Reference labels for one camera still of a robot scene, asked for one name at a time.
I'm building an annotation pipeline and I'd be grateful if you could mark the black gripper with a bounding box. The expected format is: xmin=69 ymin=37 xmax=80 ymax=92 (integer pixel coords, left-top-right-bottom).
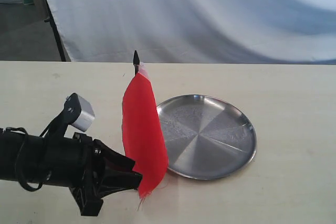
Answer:
xmin=44 ymin=133 xmax=142 ymax=216

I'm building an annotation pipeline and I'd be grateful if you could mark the red flag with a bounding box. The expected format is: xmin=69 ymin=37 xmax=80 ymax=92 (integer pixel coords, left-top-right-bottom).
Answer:
xmin=122 ymin=51 xmax=169 ymax=205

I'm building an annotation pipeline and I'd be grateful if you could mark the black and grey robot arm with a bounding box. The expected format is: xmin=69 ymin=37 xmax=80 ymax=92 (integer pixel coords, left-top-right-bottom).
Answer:
xmin=1 ymin=128 xmax=142 ymax=217

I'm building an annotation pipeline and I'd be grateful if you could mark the round steel plate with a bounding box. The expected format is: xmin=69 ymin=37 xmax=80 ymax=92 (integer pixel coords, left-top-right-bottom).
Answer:
xmin=157 ymin=94 xmax=257 ymax=180

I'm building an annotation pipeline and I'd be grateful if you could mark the black backdrop stand pole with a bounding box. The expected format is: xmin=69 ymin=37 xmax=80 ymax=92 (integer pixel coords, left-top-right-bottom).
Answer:
xmin=43 ymin=0 xmax=67 ymax=62

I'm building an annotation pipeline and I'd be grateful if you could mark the white backdrop cloth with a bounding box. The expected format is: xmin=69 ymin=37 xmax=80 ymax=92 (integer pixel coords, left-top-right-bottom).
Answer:
xmin=47 ymin=0 xmax=335 ymax=64

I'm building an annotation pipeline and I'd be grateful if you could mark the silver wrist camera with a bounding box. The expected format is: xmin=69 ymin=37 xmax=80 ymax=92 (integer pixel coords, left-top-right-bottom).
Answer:
xmin=63 ymin=93 xmax=95 ymax=132

